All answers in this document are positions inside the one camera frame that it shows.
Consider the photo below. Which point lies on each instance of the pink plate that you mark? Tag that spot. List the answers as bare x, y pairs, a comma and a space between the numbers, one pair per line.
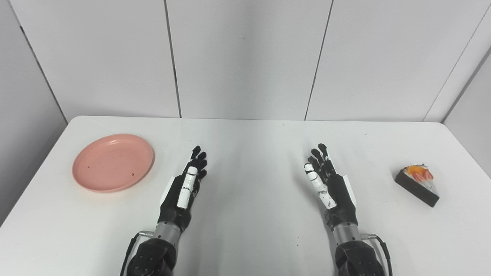
113, 162

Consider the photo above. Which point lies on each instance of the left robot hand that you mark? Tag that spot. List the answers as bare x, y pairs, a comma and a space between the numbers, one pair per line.
180, 199

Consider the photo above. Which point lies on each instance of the chocolate cake slice with fruit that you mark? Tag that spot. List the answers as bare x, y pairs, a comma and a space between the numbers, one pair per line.
416, 186

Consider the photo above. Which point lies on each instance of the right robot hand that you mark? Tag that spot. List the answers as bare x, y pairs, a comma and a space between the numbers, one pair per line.
337, 199

